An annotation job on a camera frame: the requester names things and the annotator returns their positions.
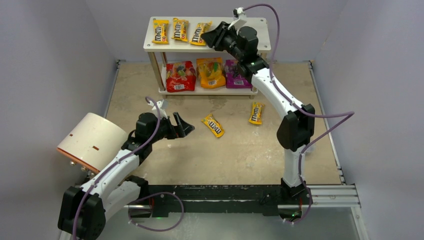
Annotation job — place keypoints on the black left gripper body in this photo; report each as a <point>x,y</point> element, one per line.
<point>174,127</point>

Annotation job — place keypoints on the purple grape candy bag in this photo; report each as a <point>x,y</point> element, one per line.
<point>234,80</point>

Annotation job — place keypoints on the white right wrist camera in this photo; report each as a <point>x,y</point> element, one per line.
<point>240,18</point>

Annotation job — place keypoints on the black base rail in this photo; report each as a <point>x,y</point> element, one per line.
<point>266,199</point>

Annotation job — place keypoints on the white two-tier shelf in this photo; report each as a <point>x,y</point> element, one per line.
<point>158,59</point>

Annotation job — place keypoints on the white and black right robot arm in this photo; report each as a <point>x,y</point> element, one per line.
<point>297,123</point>

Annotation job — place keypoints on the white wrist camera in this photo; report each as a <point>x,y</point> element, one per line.
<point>240,18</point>
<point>158,108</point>

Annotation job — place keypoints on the white cylinder with copper rim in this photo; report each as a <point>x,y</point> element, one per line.
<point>93,142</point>

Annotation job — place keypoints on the red mixed fruit candy bag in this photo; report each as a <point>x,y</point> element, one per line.
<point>180,77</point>

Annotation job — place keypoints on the yellow M&M bag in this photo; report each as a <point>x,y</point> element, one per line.
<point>160,28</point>
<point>256,113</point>
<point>180,28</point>
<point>201,28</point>
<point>213,125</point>

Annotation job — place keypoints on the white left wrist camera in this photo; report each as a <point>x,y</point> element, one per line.
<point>158,108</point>

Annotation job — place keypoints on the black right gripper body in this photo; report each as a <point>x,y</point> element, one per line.
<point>218,36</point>

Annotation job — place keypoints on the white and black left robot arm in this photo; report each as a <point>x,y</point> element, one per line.
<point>85,209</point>

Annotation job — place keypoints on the orange mango candy bag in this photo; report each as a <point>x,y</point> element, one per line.
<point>210,72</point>

